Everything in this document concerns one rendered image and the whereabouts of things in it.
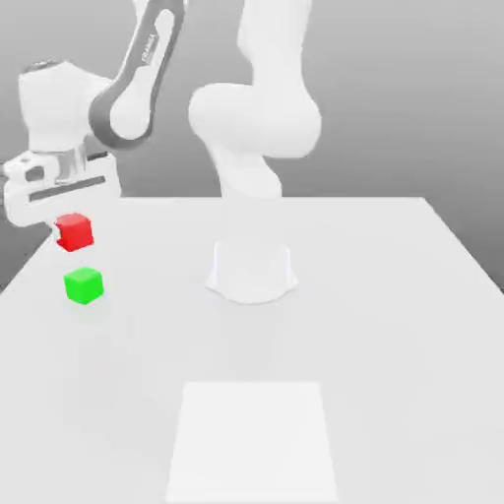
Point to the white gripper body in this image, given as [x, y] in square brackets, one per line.
[75, 195]

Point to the small red cube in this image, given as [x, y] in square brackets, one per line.
[75, 232]

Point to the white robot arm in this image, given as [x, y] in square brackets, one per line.
[252, 118]

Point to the small green cube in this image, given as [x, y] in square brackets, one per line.
[83, 285]

